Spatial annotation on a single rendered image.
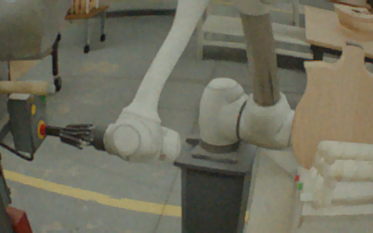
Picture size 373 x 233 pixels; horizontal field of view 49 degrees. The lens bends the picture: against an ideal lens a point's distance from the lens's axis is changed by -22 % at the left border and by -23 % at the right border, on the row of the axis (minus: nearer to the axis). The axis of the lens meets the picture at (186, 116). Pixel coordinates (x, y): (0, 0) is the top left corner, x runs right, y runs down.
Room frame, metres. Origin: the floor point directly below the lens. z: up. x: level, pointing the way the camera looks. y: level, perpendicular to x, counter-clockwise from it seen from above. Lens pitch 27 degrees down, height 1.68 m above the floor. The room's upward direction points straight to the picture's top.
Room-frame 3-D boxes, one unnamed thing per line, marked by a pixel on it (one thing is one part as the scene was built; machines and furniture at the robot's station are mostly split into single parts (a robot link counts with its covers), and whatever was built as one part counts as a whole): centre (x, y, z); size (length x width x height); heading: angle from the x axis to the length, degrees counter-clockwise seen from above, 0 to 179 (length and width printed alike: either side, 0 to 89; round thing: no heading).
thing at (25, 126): (1.30, 0.60, 0.99); 0.24 x 0.21 x 0.26; 80
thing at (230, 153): (1.68, -0.11, 0.73); 0.22 x 0.18 x 0.06; 72
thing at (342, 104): (1.06, -0.44, 1.17); 0.35 x 0.04 x 0.40; 78
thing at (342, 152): (0.78, -0.39, 1.20); 0.20 x 0.03 x 0.03; 78
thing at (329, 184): (0.72, -0.29, 1.15); 0.03 x 0.03 x 0.09
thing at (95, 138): (1.26, 0.27, 0.97); 0.09 x 0.08 x 0.07; 80
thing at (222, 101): (1.67, -0.14, 0.87); 0.18 x 0.16 x 0.22; 58
